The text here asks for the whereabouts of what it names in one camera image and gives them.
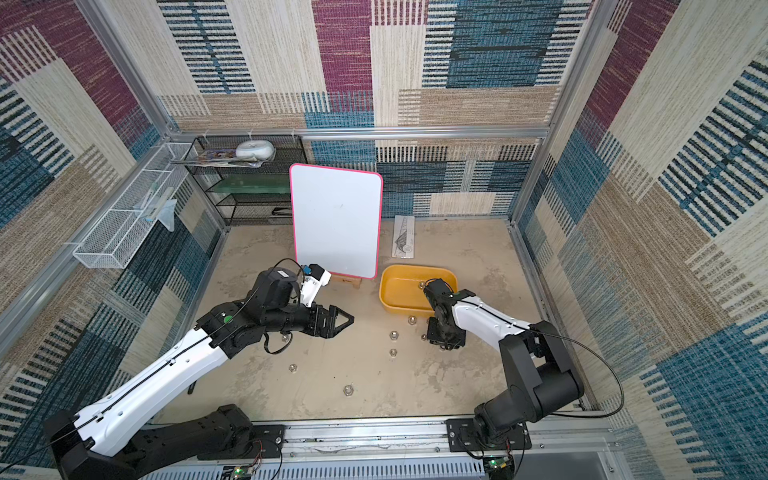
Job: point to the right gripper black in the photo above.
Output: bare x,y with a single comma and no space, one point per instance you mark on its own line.
445,336

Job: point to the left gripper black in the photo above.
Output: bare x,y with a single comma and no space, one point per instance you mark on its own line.
328,329

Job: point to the yellow plastic storage box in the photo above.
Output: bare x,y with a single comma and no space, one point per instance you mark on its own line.
400,294

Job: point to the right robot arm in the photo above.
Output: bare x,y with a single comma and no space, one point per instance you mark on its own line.
540,374

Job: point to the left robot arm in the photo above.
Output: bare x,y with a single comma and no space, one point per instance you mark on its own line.
107,439

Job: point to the wooden whiteboard stand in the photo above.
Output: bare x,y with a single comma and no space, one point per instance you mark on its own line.
355,282

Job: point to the white printed packet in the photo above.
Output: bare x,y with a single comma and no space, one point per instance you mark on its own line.
403,245

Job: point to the pink framed whiteboard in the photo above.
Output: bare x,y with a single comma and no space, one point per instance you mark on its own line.
336,216

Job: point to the white round device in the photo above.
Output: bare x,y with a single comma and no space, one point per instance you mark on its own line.
255,150

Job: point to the magazine on shelf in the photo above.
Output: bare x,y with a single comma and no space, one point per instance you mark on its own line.
225,159

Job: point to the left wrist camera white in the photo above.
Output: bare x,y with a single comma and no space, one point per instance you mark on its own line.
314,278

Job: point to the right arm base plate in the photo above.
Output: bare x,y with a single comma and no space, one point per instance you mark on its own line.
465,435

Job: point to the aluminium front rail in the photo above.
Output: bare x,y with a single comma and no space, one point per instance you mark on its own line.
427,447

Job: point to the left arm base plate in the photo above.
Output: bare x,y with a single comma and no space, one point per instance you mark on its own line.
255,441

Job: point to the black wire shelf rack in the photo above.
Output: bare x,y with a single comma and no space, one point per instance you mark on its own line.
243,196

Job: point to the white wire wall basket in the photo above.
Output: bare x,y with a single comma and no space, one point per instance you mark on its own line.
146,200

